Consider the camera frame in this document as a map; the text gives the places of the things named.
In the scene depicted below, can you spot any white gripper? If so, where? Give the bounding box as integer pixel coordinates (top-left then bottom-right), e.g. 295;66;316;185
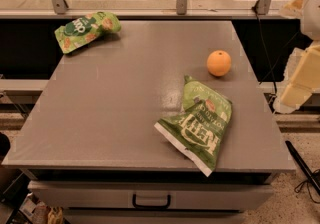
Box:
273;0;320;114

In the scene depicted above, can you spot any grey drawer with black handle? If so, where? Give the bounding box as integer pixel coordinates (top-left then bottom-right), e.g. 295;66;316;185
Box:
28;181;273;210

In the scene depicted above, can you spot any green rice chip bag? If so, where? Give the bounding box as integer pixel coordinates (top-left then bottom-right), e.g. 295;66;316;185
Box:
54;12;121;54

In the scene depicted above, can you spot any green jalapeno chip bag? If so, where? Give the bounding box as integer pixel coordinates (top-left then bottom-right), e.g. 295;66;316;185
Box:
154;76;232;177

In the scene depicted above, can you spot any black bar on floor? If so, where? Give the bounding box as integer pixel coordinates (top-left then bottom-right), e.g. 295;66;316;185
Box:
285;141;320;195

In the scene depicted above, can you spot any orange fruit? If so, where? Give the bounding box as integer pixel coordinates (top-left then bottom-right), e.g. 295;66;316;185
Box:
207;50;231;77

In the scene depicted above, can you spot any clutter under table left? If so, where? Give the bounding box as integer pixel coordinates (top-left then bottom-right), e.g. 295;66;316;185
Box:
19;193;65;224

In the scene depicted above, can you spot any black cable on floor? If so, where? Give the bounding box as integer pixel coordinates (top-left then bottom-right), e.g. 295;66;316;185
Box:
293;169;320;204

